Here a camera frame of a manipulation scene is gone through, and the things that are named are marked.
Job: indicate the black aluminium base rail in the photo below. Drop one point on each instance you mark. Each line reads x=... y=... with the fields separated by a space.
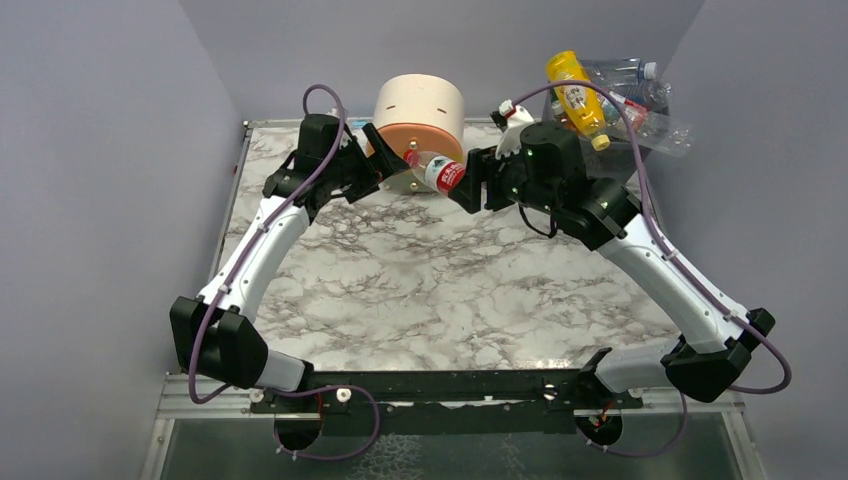
x=452 y=402

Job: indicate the red cap bottle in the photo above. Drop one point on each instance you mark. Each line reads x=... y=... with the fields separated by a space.
x=615 y=112
x=434 y=170

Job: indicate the clear bottle purple label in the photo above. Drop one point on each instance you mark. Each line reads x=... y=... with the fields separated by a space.
x=652 y=94

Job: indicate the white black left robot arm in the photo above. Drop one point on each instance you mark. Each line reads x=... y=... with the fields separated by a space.
x=214 y=331

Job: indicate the clear bottle white blue cap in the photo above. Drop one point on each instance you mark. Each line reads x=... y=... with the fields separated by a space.
x=661 y=133

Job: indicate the yellow juice bottle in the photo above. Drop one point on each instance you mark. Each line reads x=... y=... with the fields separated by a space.
x=580 y=104

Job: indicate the cream pastel drawer cabinet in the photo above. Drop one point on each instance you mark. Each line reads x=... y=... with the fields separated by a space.
x=419 y=112

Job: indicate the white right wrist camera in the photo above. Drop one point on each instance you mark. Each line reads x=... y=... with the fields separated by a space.
x=516 y=118

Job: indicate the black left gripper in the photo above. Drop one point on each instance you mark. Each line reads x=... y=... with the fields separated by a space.
x=366 y=159

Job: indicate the grey mesh waste bin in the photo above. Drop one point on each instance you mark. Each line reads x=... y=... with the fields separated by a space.
x=616 y=161

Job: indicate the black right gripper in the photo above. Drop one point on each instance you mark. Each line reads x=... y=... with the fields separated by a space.
x=490 y=177

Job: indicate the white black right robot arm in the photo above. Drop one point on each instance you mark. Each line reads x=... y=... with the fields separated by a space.
x=717 y=335

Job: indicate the clear bottle blue label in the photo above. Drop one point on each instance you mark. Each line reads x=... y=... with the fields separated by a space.
x=617 y=74

